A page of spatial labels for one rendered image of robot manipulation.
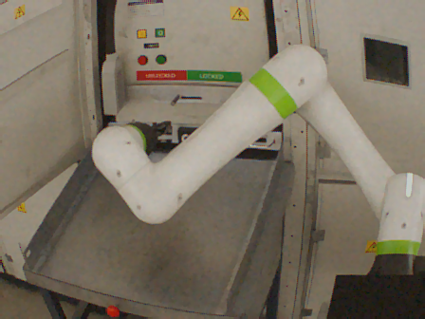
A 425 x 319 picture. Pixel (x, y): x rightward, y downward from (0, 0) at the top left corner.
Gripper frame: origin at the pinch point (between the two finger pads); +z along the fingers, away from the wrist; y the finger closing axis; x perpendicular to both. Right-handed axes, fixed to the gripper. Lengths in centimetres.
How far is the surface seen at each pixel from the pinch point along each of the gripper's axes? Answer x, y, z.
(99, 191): -18.9, -20.5, 0.5
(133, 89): 8.8, -15.7, 15.8
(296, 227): -33, 33, 30
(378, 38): 31, 61, 5
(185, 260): -27.3, 12.6, -22.8
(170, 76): 12.5, -5.0, 18.7
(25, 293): -93, -95, 46
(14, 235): -57, -88, 37
